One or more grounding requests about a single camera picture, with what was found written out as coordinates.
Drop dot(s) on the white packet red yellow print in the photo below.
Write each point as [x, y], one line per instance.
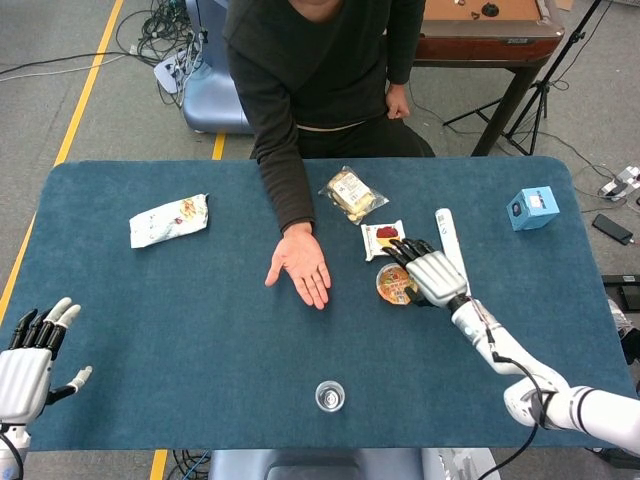
[380, 237]

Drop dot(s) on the small clear glass cup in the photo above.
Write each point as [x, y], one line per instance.
[330, 396]

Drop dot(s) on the small light blue box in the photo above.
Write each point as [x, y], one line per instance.
[537, 212]

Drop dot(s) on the blue-grey machine base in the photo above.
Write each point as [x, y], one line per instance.
[212, 100]

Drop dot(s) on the blue table cloth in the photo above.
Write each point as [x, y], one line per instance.
[200, 325]

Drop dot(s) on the robot left five-finger hand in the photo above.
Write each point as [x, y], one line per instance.
[22, 380]

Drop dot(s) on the robot right five-finger hand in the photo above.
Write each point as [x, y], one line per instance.
[437, 277]

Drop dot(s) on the person's left forearm dark sleeve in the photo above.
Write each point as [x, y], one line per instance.
[405, 45]

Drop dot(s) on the blue-grey robot torso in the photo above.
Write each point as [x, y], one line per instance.
[350, 465]

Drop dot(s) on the person's left hand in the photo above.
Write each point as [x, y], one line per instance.
[398, 102]

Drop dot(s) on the person's right hand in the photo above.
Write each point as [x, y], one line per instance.
[302, 262]

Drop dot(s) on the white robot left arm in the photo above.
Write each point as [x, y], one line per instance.
[10, 447]

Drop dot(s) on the white floral snack packet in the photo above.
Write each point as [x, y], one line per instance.
[167, 221]

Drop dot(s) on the black tripod stand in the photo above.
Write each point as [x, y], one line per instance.
[540, 92]

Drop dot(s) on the flat black device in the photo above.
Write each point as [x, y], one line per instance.
[622, 285]

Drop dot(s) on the person's right forearm dark sleeve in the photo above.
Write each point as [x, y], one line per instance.
[282, 170]

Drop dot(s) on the black smartphone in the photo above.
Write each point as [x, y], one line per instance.
[612, 228]

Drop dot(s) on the white power strip with plugs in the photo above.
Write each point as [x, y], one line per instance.
[170, 70]

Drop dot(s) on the white power strip grey plugs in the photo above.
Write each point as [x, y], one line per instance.
[620, 182]

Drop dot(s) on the brown wooden pool table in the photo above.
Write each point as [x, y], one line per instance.
[490, 45]

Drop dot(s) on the clear bag of biscuits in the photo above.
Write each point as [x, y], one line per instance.
[352, 196]

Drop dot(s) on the long white tube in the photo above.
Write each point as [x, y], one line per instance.
[450, 237]

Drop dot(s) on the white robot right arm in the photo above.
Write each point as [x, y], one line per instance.
[575, 407]

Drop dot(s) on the person's torso dark sweater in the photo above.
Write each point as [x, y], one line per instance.
[327, 75]

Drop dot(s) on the black round object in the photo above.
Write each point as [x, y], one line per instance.
[489, 8]

